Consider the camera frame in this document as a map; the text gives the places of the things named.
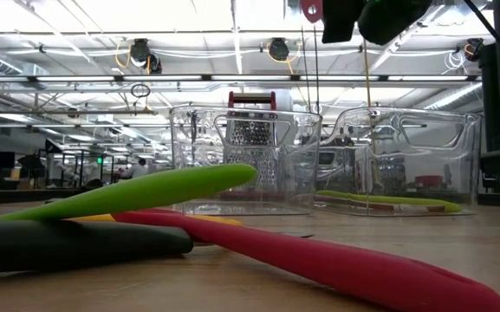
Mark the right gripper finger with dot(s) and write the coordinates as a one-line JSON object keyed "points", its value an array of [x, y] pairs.
{"points": [[339, 21]]}

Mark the pink silicone spatula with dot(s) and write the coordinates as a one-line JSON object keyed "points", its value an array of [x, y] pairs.
{"points": [[312, 11]]}

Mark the green silicone spoon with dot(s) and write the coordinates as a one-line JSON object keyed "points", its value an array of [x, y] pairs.
{"points": [[388, 199]]}

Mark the yellow silicone spatula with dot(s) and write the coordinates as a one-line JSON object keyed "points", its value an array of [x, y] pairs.
{"points": [[215, 219]]}

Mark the green silicone spatula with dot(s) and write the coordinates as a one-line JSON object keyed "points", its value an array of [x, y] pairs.
{"points": [[167, 188]]}

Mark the clear plastic bin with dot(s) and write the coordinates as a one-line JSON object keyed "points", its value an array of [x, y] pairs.
{"points": [[449, 164], [306, 130]]}

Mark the red and steel box grater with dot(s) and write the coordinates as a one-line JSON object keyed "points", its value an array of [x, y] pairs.
{"points": [[251, 99]]}

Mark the black monitor stand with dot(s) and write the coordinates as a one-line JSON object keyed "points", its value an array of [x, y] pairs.
{"points": [[492, 130]]}

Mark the red background crate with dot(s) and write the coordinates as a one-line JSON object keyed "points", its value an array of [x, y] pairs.
{"points": [[429, 180]]}

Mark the person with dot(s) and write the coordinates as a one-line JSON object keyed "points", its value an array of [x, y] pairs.
{"points": [[139, 170]]}

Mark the red silicone spoon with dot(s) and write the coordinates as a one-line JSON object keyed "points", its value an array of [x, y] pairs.
{"points": [[353, 273]]}

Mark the background robot workstation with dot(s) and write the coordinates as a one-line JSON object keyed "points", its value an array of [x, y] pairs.
{"points": [[50, 147]]}

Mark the ceiling light rail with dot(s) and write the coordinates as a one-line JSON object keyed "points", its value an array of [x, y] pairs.
{"points": [[249, 78]]}

